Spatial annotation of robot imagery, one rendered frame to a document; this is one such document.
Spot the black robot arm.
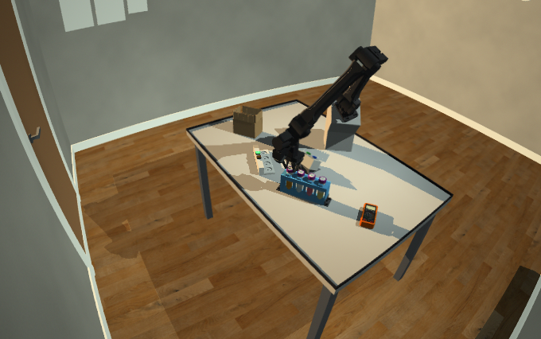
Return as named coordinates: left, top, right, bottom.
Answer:
left=272, top=46, right=388, bottom=164

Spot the black table edge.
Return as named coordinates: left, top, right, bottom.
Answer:
left=186, top=99, right=453, bottom=290

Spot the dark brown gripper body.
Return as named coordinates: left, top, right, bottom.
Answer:
left=285, top=143, right=305, bottom=164

